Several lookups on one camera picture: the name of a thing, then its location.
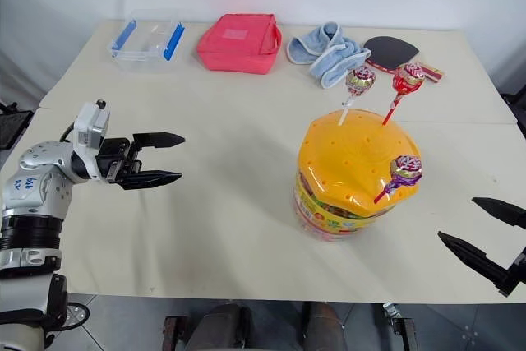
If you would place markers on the pink fabric bag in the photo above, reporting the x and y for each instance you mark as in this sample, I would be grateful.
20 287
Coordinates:
238 44

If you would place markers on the red wrapper lollipop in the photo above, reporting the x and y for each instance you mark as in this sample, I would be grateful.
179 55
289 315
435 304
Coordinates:
407 77

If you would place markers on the black metal frame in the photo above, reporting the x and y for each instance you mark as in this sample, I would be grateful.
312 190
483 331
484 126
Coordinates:
12 123

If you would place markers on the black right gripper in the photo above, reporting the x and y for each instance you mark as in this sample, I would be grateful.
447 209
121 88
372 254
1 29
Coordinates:
518 271

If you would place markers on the light blue towel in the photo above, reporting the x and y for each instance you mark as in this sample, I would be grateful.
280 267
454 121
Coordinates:
328 49

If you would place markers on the dark rounded shape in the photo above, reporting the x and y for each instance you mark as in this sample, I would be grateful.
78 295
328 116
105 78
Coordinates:
222 326
322 326

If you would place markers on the purple wrapper lollipop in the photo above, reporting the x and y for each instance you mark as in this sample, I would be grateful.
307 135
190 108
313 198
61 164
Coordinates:
406 171

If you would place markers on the candy jar with orange lid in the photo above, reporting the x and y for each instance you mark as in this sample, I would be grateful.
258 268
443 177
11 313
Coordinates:
349 162

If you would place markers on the white stick lollipop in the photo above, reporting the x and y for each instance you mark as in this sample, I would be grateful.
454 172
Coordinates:
361 81

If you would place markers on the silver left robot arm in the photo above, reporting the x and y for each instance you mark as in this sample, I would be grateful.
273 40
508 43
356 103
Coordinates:
29 195

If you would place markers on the black equipment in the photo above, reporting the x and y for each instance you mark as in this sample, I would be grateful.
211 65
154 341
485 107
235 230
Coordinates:
515 106

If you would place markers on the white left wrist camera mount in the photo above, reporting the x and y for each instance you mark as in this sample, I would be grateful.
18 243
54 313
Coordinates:
91 123

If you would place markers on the clear box with blue clips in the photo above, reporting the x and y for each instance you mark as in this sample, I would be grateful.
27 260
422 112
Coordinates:
146 40

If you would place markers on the black red table tennis paddle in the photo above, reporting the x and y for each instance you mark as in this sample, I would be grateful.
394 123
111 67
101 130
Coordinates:
390 50

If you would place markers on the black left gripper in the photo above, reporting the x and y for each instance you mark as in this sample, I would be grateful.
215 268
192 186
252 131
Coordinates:
117 160

